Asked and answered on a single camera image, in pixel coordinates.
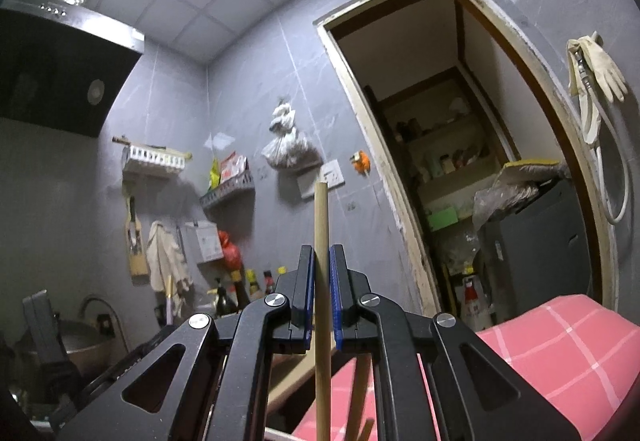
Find white rubber gloves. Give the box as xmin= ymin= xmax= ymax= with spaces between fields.
xmin=566 ymin=34 xmax=628 ymax=102

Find black cabinet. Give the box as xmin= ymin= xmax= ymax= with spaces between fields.
xmin=478 ymin=179 xmax=593 ymax=323

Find grey wall shelf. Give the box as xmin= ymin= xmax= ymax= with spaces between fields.
xmin=200 ymin=169 xmax=255 ymax=210

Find white wall basket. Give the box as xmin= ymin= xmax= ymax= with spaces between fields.
xmin=112 ymin=137 xmax=193 ymax=178

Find dark wine bottle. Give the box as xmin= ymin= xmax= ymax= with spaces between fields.
xmin=215 ymin=279 xmax=238 ymax=317

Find wooden knife holder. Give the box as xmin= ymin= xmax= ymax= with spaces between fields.
xmin=122 ymin=183 xmax=149 ymax=277

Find sink faucet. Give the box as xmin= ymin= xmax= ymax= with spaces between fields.
xmin=78 ymin=294 xmax=131 ymax=353

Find white metal wall box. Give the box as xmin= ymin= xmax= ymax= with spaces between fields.
xmin=182 ymin=221 xmax=224 ymax=265

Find wall switch panel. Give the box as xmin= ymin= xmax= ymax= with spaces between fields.
xmin=297 ymin=160 xmax=345 ymax=200

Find plain wooden chopstick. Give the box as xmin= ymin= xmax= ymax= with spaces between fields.
xmin=357 ymin=418 xmax=374 ymax=441
xmin=314 ymin=181 xmax=332 ymax=440
xmin=344 ymin=354 xmax=370 ymax=441

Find black wok with lid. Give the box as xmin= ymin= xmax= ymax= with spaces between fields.
xmin=58 ymin=320 xmax=115 ymax=378

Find white plastic utensil caddy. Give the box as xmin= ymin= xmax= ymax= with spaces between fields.
xmin=264 ymin=427 xmax=303 ymax=441

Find hanging plastic bag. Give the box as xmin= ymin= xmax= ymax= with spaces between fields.
xmin=262 ymin=100 xmax=321 ymax=172

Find wooden door frame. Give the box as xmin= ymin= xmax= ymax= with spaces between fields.
xmin=314 ymin=0 xmax=620 ymax=315

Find pink checkered tablecloth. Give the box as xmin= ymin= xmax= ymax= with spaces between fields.
xmin=292 ymin=293 xmax=640 ymax=441

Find hanging white towel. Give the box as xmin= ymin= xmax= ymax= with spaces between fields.
xmin=145 ymin=221 xmax=193 ymax=319

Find dark soy sauce bottle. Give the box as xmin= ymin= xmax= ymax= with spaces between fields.
xmin=230 ymin=270 xmax=250 ymax=310

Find black range hood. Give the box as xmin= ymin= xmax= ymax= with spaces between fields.
xmin=1 ymin=0 xmax=144 ymax=138

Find red plastic bag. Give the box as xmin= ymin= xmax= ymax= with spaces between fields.
xmin=218 ymin=230 xmax=243 ymax=272

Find orange wall hook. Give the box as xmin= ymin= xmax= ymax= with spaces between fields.
xmin=349 ymin=150 xmax=371 ymax=176

